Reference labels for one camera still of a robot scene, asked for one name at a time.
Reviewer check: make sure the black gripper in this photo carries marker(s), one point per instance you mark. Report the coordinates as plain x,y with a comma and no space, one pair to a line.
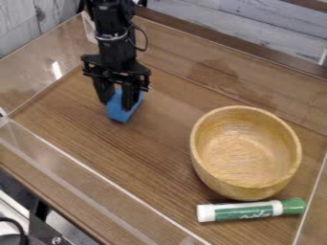
114,66

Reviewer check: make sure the blue rectangular block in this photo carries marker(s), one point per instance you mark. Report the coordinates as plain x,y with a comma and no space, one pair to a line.
114,107

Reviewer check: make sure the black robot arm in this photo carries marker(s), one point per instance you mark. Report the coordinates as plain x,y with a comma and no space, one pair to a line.
113,16

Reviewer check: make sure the light wooden bowl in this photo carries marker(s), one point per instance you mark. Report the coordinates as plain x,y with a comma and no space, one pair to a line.
246,152

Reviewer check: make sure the green and white marker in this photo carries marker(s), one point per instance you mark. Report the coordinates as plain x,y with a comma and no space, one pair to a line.
235,211

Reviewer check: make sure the black metal stand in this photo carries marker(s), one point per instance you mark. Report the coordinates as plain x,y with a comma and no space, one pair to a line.
23,215

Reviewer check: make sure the clear acrylic tray wall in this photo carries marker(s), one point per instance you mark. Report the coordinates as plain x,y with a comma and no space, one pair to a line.
119,178

